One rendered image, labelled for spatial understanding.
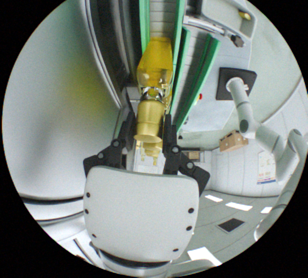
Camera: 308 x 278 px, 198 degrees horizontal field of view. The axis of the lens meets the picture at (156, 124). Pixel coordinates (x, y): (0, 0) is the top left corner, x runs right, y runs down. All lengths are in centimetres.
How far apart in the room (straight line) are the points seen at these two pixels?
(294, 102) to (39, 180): 387
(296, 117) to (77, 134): 377
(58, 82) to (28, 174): 13
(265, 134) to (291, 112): 329
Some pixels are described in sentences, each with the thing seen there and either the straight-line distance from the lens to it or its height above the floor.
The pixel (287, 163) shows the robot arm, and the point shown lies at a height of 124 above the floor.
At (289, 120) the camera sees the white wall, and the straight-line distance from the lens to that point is 368.
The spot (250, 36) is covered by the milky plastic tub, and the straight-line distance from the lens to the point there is 48.
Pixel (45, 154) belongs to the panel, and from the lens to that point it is 15.
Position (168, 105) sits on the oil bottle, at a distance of 19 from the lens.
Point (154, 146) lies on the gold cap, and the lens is 16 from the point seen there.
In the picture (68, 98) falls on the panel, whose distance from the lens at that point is 17.
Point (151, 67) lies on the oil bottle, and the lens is 16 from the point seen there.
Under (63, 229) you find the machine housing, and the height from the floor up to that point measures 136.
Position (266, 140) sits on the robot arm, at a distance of 43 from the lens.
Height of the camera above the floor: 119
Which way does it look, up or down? 24 degrees down
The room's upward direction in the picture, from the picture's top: 175 degrees counter-clockwise
